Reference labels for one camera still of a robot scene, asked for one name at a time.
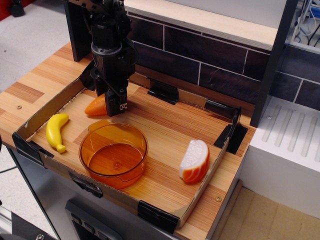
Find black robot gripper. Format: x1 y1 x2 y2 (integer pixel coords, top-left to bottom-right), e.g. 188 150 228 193
90 42 138 117

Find orange plastic toy carrot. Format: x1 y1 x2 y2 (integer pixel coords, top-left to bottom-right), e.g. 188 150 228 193
84 94 107 116

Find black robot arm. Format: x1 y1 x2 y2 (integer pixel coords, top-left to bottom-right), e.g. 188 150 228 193
64 0 138 117

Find transparent orange plastic pot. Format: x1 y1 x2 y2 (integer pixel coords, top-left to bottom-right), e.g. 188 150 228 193
79 120 149 190

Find taped cardboard fence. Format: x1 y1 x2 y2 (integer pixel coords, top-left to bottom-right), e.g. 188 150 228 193
12 59 252 240

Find yellow plastic toy banana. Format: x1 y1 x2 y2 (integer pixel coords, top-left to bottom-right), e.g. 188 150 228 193
46 113 69 153

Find white orange toy sushi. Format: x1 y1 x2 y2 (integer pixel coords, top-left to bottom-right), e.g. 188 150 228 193
179 139 210 183

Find light wooden shelf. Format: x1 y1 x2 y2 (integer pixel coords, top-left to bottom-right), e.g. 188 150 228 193
124 0 278 51

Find black toy oven front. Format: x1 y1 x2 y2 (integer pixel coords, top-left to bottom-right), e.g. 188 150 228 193
64 198 130 240

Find white toy sink drainboard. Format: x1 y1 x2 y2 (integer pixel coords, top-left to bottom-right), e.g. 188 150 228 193
240 97 320 218

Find dark grey left post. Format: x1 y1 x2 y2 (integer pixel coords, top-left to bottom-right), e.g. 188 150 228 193
64 1 92 62

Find dark grey post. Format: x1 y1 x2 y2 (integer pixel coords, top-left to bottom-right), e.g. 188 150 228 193
250 0 298 128
64 1 92 62

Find dark grey right post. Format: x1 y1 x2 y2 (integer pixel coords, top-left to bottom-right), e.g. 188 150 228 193
250 0 298 128

